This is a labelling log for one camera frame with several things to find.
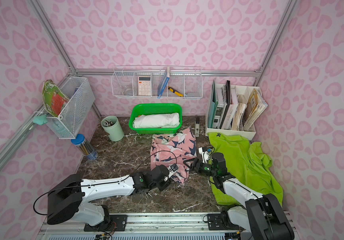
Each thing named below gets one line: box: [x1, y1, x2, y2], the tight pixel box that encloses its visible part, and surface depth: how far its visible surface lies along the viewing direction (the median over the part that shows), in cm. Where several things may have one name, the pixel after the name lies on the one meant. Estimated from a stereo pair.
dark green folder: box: [207, 79, 219, 129], surface depth 95 cm
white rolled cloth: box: [132, 112, 181, 129], surface depth 105 cm
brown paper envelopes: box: [243, 88, 269, 131], surface depth 97 cm
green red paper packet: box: [42, 79, 70, 117], surface depth 75 cm
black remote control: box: [195, 116, 200, 137], surface depth 109 cm
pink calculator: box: [138, 76, 152, 96], surface depth 97 cm
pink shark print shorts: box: [150, 128, 197, 184], surface depth 100 cm
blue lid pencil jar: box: [71, 133, 99, 161], surface depth 86 cm
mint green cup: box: [100, 115, 125, 142], surface depth 100 cm
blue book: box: [157, 66, 170, 99], surface depth 90 cm
